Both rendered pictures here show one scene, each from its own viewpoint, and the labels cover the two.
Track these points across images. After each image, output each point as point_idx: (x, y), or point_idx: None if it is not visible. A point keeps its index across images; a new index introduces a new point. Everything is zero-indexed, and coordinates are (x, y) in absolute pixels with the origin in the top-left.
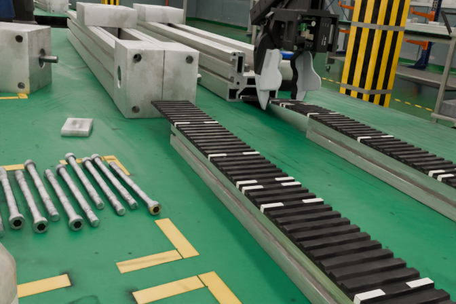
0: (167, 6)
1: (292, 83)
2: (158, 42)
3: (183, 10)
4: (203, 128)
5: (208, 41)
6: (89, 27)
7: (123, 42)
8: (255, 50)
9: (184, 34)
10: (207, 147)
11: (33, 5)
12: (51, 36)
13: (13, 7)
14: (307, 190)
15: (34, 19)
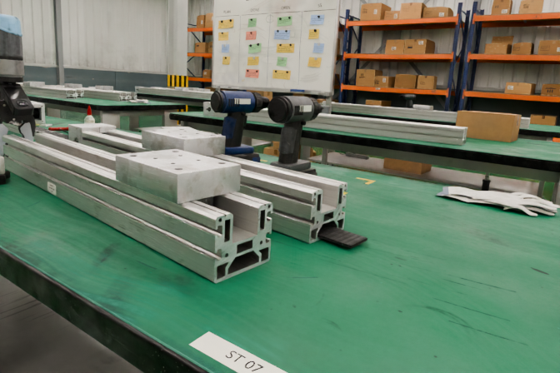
0: (177, 173)
1: (5, 143)
2: (93, 126)
3: (115, 156)
4: (64, 136)
5: (62, 139)
6: None
7: (108, 125)
8: (34, 124)
9: (87, 146)
10: (62, 134)
11: (279, 146)
12: (380, 231)
13: (222, 131)
14: (37, 131)
15: (278, 161)
